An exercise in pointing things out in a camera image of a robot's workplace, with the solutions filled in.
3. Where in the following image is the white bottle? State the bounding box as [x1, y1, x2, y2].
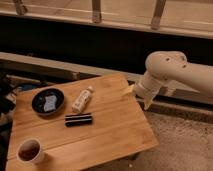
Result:
[72, 86, 94, 113]

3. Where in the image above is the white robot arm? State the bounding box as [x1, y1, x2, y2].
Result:
[123, 51, 213, 110]

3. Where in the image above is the wooden table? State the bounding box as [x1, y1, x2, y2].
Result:
[6, 74, 158, 171]

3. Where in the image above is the black rectangular box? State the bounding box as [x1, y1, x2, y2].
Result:
[65, 114, 93, 127]

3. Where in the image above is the pale cloth in bowl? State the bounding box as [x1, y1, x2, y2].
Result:
[44, 95, 57, 112]

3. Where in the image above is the black bowl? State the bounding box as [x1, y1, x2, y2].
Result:
[32, 88, 65, 116]

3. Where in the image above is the right wooden railing post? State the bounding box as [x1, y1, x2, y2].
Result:
[151, 0, 166, 30]

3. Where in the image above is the wooden railing post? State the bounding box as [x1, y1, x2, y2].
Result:
[13, 0, 27, 15]
[151, 0, 166, 30]
[92, 0, 101, 23]

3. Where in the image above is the middle wooden railing post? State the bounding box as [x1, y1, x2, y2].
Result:
[92, 0, 101, 23]

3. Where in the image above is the left wooden railing post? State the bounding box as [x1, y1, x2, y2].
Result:
[13, 0, 27, 15]

